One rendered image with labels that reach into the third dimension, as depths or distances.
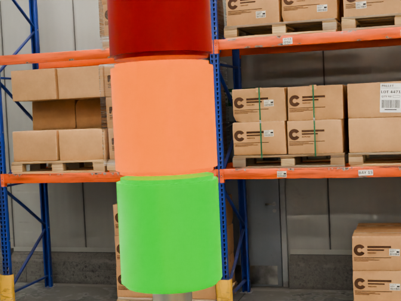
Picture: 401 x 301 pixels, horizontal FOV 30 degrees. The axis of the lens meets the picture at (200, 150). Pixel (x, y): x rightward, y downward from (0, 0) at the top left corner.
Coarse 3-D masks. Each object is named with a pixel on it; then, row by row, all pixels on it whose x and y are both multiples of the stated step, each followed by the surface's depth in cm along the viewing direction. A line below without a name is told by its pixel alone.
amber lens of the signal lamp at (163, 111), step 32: (128, 64) 35; (160, 64) 34; (192, 64) 34; (128, 96) 35; (160, 96) 34; (192, 96) 35; (128, 128) 35; (160, 128) 34; (192, 128) 35; (128, 160) 35; (160, 160) 34; (192, 160) 35
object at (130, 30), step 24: (120, 0) 34; (144, 0) 34; (168, 0) 34; (192, 0) 34; (120, 24) 35; (144, 24) 34; (168, 24) 34; (192, 24) 34; (120, 48) 35; (144, 48) 34; (168, 48) 34; (192, 48) 34
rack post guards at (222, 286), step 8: (0, 280) 894; (8, 280) 891; (224, 280) 815; (0, 288) 895; (8, 288) 892; (216, 288) 820; (224, 288) 815; (0, 296) 897; (8, 296) 893; (224, 296) 816; (232, 296) 820
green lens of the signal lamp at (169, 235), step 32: (128, 192) 35; (160, 192) 34; (192, 192) 35; (128, 224) 35; (160, 224) 34; (192, 224) 35; (128, 256) 35; (160, 256) 34; (192, 256) 35; (128, 288) 36; (160, 288) 35; (192, 288) 35
